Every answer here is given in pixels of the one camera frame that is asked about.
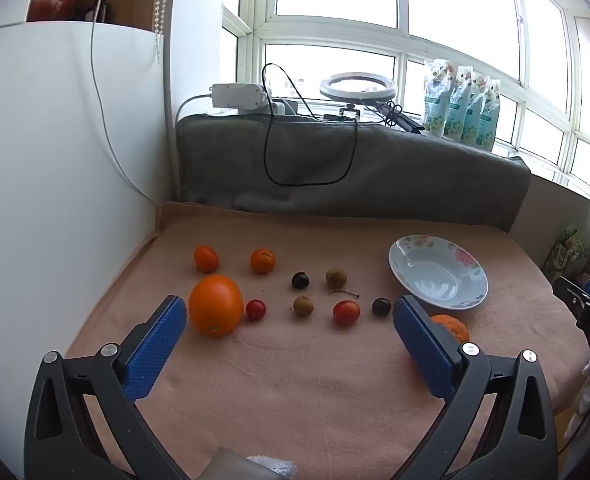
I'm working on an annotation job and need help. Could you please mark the white ring light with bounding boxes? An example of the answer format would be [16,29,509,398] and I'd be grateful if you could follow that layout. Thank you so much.
[319,71,397,123]

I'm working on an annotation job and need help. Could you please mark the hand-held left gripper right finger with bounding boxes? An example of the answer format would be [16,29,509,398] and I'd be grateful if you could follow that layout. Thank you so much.
[390,295,558,480]

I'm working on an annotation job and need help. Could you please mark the tangled black cables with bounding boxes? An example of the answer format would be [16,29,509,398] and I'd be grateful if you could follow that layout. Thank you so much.
[375,102,426,135]

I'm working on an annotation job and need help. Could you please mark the large red cherry tomato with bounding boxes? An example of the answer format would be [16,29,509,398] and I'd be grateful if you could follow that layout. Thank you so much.
[332,300,362,327]

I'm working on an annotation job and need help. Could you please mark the grey blanket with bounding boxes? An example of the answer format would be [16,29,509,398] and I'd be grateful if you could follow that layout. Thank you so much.
[176,111,532,233]

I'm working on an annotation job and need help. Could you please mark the white cable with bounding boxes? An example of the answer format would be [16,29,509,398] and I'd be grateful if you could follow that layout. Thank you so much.
[90,0,160,207]

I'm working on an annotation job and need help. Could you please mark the small mandarin with stem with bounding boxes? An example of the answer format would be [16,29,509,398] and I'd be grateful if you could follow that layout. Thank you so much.
[250,248,277,275]

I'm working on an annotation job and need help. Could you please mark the green snack packet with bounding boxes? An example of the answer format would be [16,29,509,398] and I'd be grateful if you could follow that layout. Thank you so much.
[546,224,588,281]

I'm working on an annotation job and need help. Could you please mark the white power strip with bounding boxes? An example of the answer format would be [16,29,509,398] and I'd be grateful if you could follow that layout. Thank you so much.
[211,81,268,110]

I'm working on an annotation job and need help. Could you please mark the black cable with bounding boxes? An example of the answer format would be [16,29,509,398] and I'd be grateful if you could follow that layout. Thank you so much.
[262,63,360,187]

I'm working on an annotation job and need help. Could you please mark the white floral plate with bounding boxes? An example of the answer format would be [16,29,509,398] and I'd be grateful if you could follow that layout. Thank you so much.
[388,234,489,309]

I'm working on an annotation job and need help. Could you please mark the peach blanket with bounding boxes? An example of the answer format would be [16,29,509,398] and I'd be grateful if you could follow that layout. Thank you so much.
[65,201,590,480]

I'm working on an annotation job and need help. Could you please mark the smooth small mandarin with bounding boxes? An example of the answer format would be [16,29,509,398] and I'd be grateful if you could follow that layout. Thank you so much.
[194,245,220,274]

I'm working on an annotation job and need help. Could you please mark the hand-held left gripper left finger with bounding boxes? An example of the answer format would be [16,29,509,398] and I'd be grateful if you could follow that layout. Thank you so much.
[23,295,190,480]

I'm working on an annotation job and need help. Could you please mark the large oval orange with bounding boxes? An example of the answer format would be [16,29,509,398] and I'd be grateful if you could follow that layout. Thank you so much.
[189,274,244,338]

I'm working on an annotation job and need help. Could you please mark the round orange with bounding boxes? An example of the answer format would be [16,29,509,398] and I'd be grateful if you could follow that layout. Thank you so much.
[430,314,470,345]

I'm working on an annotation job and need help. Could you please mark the white bead chain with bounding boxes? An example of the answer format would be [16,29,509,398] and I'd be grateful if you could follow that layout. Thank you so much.
[152,0,170,65]

